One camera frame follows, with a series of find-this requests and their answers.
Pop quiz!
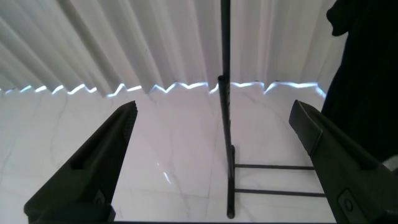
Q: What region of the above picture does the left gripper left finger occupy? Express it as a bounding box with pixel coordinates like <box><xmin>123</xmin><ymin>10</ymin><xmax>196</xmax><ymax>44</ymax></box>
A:
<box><xmin>23</xmin><ymin>100</ymin><xmax>138</xmax><ymax>223</ymax></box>

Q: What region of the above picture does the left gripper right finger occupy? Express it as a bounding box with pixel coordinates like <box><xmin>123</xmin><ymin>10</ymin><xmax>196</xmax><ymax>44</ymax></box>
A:
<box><xmin>289</xmin><ymin>99</ymin><xmax>398</xmax><ymax>223</ymax></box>

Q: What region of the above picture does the black garment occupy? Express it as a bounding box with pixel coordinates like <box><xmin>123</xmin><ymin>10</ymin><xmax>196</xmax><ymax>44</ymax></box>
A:
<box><xmin>320</xmin><ymin>0</ymin><xmax>398</xmax><ymax>162</ymax></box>

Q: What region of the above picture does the black clothes rack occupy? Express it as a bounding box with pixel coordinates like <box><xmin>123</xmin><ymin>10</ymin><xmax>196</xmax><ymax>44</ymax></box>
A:
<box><xmin>217</xmin><ymin>0</ymin><xmax>327</xmax><ymax>219</ymax></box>

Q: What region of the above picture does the white curtain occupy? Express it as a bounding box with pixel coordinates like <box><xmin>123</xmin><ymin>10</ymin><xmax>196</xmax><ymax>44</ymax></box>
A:
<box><xmin>0</xmin><ymin>0</ymin><xmax>349</xmax><ymax>98</ymax></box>

